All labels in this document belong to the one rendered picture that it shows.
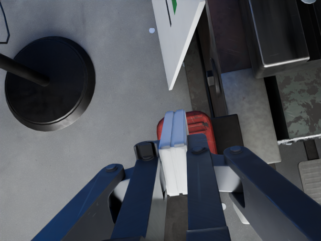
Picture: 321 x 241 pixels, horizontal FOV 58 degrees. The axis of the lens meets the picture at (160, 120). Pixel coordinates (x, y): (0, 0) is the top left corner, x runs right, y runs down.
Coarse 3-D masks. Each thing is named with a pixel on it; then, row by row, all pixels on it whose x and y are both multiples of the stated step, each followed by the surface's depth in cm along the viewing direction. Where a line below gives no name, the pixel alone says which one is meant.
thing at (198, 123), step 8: (192, 112) 31; (200, 112) 31; (160, 120) 31; (192, 120) 31; (200, 120) 30; (208, 120) 30; (160, 128) 31; (192, 128) 30; (200, 128) 30; (208, 128) 30; (160, 136) 31; (208, 136) 30; (208, 144) 30; (216, 152) 30
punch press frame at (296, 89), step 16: (272, 80) 43; (288, 80) 41; (304, 80) 40; (320, 80) 40; (272, 96) 45; (288, 96) 40; (304, 96) 40; (320, 96) 40; (272, 112) 46; (288, 112) 40; (304, 112) 40; (320, 112) 40; (288, 128) 40; (304, 128) 40; (320, 128) 39
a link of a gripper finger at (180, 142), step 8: (176, 112) 21; (184, 112) 21; (176, 120) 19; (184, 120) 19; (176, 128) 18; (184, 128) 18; (176, 136) 16; (184, 136) 16; (176, 144) 15; (184, 144) 15; (176, 152) 15; (184, 152) 15; (176, 160) 16; (184, 160) 15; (176, 168) 16; (184, 168) 16; (184, 176) 16; (184, 184) 16; (184, 192) 16
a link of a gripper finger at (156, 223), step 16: (144, 144) 15; (144, 160) 15; (144, 176) 13; (128, 192) 12; (144, 192) 12; (160, 192) 14; (128, 208) 11; (144, 208) 11; (160, 208) 13; (128, 224) 10; (144, 224) 10; (160, 224) 12; (112, 240) 9; (128, 240) 8; (144, 240) 9; (160, 240) 12
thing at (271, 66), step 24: (240, 0) 41; (264, 0) 36; (288, 0) 36; (264, 24) 36; (288, 24) 36; (312, 24) 37; (264, 48) 36; (288, 48) 35; (312, 48) 36; (264, 72) 38; (288, 72) 40
